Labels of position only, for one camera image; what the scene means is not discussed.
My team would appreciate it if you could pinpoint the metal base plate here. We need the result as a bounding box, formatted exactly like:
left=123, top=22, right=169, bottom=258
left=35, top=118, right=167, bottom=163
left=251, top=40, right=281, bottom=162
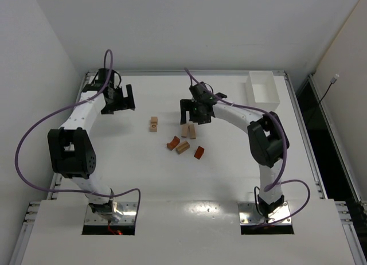
left=84, top=202, right=138, bottom=226
left=237, top=201, right=292, bottom=227

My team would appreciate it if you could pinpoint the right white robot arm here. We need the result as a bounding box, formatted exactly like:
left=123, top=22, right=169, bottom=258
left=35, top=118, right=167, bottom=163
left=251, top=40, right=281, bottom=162
left=180, top=82, right=289, bottom=218

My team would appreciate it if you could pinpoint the striped plywood block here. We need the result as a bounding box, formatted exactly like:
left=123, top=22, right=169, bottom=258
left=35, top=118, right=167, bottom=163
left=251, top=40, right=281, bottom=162
left=175, top=141, right=190, bottom=154

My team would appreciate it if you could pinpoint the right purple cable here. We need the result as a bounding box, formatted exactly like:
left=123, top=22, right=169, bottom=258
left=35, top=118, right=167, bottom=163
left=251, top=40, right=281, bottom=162
left=183, top=68, right=311, bottom=229

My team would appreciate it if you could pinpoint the dark red wedge block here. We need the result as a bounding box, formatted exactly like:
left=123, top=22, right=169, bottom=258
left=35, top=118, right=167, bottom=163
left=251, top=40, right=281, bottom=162
left=194, top=146, right=205, bottom=159

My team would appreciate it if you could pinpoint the purple cable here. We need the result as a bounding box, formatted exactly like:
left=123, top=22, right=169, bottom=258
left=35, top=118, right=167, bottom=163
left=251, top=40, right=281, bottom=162
left=183, top=68, right=311, bottom=229
left=14, top=49, right=141, bottom=223

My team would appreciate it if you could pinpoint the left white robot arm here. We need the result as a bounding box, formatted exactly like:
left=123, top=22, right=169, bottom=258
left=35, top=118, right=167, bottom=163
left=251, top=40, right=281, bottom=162
left=47, top=68, right=135, bottom=223

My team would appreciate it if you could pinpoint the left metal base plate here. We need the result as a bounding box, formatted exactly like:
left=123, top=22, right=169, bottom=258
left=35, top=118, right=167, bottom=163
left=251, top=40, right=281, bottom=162
left=84, top=202, right=138, bottom=226

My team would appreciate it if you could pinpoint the light long wood block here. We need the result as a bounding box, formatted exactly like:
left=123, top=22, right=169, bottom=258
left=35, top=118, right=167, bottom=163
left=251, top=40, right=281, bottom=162
left=188, top=123, right=197, bottom=139
left=181, top=123, right=189, bottom=138

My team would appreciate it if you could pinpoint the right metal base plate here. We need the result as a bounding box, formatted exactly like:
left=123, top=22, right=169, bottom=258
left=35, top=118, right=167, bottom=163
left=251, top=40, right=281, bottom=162
left=237, top=201, right=292, bottom=227

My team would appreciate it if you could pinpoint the white perforated plastic box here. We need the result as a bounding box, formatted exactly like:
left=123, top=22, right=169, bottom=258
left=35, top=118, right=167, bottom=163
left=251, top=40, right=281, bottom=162
left=245, top=71, right=280, bottom=112

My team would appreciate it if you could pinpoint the wood cube with letter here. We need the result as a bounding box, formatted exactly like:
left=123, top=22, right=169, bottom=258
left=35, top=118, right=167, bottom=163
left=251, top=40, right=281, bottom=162
left=149, top=123, right=158, bottom=133

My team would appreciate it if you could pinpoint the reddish arch wood block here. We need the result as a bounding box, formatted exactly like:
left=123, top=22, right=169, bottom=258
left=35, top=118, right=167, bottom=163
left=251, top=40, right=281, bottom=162
left=166, top=136, right=180, bottom=151

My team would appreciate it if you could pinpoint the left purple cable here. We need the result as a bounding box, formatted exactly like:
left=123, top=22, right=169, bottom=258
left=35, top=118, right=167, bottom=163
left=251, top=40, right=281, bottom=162
left=14, top=49, right=141, bottom=223

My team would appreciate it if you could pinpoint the small light wood cube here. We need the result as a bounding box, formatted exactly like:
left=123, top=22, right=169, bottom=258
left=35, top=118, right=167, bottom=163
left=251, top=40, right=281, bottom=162
left=150, top=116, right=158, bottom=124

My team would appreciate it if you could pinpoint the black cable with white plug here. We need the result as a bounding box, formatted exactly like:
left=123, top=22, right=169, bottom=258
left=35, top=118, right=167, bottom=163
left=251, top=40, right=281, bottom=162
left=303, top=73, right=340, bottom=128

